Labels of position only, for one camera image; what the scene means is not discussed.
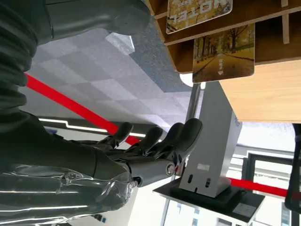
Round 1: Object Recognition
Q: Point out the yellow hotel key card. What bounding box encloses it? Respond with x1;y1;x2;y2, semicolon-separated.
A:
192;24;256;84
166;0;233;34

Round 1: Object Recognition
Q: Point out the wooden card organizer tray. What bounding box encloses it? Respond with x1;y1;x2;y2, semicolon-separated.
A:
146;0;301;74

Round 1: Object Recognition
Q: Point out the red barrier belt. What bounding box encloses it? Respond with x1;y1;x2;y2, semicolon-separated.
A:
24;73;301;200

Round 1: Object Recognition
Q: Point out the grey kiosk stand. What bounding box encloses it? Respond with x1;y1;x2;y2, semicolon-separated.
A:
152;81;265;224

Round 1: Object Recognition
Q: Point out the chrome stanchion post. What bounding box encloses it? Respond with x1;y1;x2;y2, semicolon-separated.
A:
160;73;206;226

